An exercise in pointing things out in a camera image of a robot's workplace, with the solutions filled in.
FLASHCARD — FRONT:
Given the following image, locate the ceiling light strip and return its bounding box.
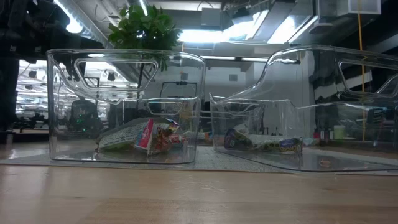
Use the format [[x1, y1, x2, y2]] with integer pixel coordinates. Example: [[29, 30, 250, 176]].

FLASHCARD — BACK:
[[200, 55, 301, 65]]

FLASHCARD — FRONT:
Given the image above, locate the bright ceiling light panel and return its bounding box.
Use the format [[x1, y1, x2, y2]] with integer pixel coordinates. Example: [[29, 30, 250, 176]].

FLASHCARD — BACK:
[[178, 9, 318, 44]]

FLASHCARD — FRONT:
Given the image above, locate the green cup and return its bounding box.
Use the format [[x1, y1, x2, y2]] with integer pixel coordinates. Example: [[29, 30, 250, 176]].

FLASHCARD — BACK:
[[333, 124, 346, 141]]

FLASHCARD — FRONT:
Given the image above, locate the grey ceiling box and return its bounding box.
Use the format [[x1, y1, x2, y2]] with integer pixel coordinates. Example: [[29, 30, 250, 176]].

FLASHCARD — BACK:
[[201, 7, 222, 27]]

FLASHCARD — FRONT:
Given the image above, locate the silver ventilation duct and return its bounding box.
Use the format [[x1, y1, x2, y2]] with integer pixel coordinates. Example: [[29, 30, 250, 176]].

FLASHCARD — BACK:
[[307, 0, 382, 35]]

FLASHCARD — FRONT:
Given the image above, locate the black cable loop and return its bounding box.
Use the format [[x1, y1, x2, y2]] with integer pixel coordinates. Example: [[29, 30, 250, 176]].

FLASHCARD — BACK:
[[159, 80, 199, 101]]

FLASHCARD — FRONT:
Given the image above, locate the blue and red granola bar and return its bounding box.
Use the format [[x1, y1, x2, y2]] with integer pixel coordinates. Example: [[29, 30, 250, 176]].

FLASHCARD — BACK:
[[96, 119, 155, 154]]

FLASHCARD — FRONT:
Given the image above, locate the purple white granola bar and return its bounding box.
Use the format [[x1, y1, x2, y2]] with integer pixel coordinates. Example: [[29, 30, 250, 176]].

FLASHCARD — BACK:
[[223, 127, 282, 152]]

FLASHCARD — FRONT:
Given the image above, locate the clear plastic bin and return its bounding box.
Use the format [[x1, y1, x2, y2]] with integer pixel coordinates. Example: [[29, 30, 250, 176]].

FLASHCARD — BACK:
[[46, 48, 206, 165], [208, 44, 398, 173]]

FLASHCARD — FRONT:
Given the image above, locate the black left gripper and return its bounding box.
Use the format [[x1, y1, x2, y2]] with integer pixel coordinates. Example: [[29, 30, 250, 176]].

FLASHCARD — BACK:
[[46, 29, 105, 82]]

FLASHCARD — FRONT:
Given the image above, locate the green potted plant black pot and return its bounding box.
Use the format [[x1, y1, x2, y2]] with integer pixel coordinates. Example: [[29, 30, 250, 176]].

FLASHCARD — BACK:
[[107, 4, 183, 125]]

